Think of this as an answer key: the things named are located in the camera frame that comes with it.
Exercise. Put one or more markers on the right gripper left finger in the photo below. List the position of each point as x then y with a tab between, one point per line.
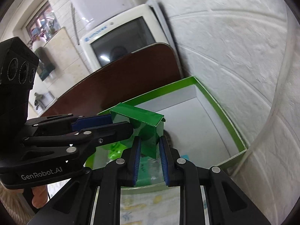
93	196

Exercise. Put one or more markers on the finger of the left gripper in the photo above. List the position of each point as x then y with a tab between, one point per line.
93	121
93	135

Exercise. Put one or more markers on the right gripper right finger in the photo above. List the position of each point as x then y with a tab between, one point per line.
206	195

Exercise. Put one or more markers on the green mosquito repellent plug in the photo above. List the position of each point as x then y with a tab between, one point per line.
115	150

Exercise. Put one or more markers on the small green cardboard box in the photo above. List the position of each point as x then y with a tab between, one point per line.
148	125

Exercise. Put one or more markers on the blue medicine box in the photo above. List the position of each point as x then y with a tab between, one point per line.
185	157

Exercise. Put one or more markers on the green label soda water bottle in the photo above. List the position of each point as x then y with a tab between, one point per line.
150	171

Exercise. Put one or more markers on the beige knit sleeve forearm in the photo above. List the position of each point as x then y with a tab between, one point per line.
16	205

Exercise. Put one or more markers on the person's left hand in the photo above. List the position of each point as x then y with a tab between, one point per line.
40	197

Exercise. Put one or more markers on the green cardboard tray box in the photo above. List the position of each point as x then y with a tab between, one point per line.
197	124

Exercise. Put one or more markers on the potted plant on sill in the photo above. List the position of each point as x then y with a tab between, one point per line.
40	36

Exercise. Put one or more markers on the dark brown wooden headboard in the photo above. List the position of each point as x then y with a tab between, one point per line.
132	75

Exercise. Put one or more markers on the white CRT monitor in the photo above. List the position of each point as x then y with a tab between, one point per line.
126	33

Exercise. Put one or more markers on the black wall dispenser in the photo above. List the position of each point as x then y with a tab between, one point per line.
45	66

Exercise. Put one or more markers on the black camera module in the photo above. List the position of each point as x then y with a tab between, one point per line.
18	69

